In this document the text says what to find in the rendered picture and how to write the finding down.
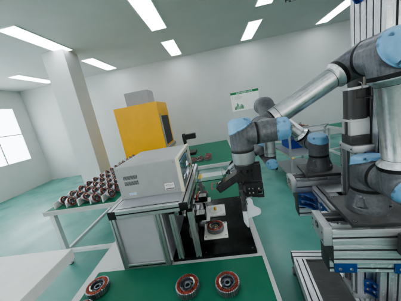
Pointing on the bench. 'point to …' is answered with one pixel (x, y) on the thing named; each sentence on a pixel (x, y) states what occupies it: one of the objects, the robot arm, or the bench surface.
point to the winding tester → (153, 172)
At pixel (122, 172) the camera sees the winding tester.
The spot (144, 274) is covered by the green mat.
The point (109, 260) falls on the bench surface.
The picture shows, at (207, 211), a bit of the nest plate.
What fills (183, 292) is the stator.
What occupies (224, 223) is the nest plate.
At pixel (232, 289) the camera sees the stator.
